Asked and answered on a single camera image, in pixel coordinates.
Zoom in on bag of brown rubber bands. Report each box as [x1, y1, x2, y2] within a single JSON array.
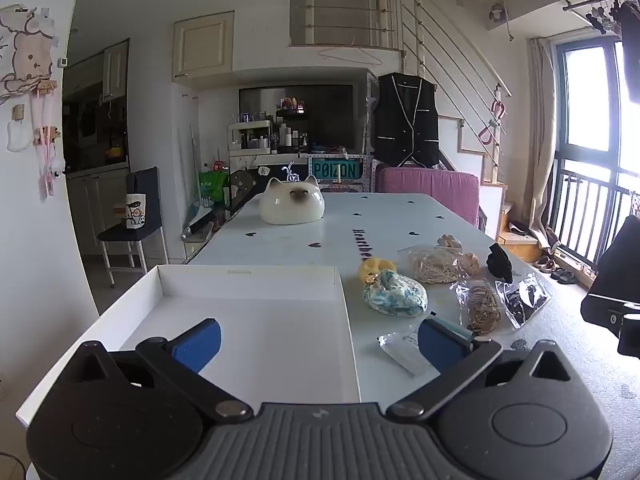
[[452, 279, 516, 336]]

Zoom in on pink folded mattress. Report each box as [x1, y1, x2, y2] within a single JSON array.
[[376, 165, 481, 228]]

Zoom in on white bib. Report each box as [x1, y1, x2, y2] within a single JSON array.
[[6, 120, 32, 153]]

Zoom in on black printed cloth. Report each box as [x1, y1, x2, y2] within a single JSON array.
[[230, 155, 311, 206]]

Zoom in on wooden stair step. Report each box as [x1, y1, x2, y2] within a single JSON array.
[[497, 230, 543, 263]]

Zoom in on navy covered chair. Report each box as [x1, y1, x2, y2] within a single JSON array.
[[595, 215, 640, 301], [97, 166, 168, 288]]

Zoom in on grey perforated metal rack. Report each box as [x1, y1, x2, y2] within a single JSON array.
[[365, 72, 381, 193]]

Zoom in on white organizer with bottles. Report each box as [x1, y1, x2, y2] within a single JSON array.
[[227, 120, 276, 153]]

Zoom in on dark hanging garment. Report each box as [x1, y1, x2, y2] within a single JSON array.
[[620, 0, 640, 103]]

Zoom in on black vest with white trim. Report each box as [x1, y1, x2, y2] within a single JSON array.
[[372, 72, 441, 168]]

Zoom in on stair railing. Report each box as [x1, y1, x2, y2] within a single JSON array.
[[400, 0, 513, 176]]

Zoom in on bag of dark hair ties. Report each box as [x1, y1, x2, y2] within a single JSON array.
[[495, 272, 552, 328]]

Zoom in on white shallow cardboard tray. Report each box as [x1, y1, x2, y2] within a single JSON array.
[[15, 265, 362, 428]]

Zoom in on yellow scrunchie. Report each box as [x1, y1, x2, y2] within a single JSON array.
[[358, 256, 398, 283]]

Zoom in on wire clothes hanger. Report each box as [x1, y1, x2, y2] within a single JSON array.
[[317, 47, 383, 68]]

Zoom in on pink hanging lanyards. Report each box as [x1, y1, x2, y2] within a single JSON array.
[[30, 80, 66, 201]]

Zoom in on white printed tote bag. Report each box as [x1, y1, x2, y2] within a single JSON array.
[[125, 192, 147, 230]]

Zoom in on teal sign plate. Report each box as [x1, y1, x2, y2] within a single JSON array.
[[309, 156, 362, 181]]

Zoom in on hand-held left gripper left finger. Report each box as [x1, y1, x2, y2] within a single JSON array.
[[64, 317, 254, 424]]

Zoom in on kitchen wall cabinet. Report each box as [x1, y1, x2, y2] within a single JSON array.
[[102, 42, 130, 101]]

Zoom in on balcony window with railing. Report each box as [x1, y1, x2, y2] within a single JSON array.
[[547, 40, 640, 281]]

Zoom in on white packet with blue strip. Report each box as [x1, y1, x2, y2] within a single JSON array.
[[377, 312, 475, 377]]

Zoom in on printed cloth wall bag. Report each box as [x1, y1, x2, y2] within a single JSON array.
[[0, 5, 55, 101]]

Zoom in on bag of beige hair ties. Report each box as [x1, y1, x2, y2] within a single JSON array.
[[398, 244, 473, 285]]

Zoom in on green plastic bag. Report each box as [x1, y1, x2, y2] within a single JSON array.
[[197, 170, 231, 206]]

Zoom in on cream cabinet door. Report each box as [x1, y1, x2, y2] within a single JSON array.
[[172, 10, 236, 81]]

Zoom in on black fabric headband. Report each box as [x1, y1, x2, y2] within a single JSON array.
[[486, 242, 515, 283]]

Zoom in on blue floral scrunchie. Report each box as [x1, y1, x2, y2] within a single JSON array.
[[362, 270, 428, 317]]

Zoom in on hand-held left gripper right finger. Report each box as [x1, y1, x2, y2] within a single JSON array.
[[386, 318, 572, 422]]

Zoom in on loft railing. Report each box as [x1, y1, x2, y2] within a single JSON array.
[[290, 0, 401, 51]]

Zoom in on pink hook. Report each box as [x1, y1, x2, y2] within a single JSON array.
[[477, 100, 507, 143]]

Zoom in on beige curtain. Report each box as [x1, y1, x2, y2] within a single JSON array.
[[525, 37, 563, 256]]

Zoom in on clothes rod with clips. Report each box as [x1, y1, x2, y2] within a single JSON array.
[[562, 0, 636, 36]]

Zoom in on white low drawer cabinet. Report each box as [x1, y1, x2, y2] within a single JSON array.
[[182, 230, 216, 261]]

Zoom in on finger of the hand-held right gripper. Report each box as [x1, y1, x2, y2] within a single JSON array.
[[580, 294, 640, 335]]

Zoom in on white cat-shaped ceramic bowl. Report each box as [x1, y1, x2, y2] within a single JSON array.
[[260, 176, 326, 225]]

